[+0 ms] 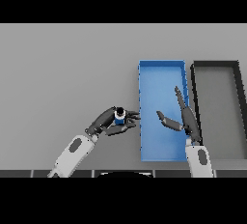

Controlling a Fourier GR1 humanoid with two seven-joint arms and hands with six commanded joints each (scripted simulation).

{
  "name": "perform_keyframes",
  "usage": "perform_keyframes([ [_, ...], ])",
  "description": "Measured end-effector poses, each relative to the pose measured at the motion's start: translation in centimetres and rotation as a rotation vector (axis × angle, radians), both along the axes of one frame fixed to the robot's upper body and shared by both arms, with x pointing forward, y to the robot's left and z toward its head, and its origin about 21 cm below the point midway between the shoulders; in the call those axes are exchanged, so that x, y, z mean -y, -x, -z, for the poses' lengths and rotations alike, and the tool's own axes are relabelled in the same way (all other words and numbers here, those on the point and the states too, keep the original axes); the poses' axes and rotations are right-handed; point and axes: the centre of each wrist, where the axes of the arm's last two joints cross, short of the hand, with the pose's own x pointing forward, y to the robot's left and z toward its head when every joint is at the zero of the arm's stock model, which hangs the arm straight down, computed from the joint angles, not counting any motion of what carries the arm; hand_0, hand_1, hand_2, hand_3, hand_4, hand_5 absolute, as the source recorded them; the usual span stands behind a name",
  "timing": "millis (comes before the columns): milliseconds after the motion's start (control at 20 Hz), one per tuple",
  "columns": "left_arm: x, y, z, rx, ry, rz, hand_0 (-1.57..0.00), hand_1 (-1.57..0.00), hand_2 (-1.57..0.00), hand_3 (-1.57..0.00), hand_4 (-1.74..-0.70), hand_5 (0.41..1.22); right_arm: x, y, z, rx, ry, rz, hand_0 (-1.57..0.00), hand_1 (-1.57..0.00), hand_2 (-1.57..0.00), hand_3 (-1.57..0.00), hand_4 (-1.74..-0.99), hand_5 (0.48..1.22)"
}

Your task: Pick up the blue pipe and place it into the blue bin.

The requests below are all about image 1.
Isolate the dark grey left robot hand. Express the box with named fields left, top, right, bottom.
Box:
left=84, top=105, right=142, bottom=138

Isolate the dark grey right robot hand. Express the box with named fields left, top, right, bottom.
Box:
left=155, top=85, right=204, bottom=145

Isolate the blue pipe with pale ring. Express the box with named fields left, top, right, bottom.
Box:
left=113, top=106, right=127, bottom=126

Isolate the dark grey bin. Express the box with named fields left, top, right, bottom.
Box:
left=189, top=60, right=247, bottom=161

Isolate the blue bin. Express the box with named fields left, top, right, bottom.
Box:
left=137, top=59, right=190, bottom=163

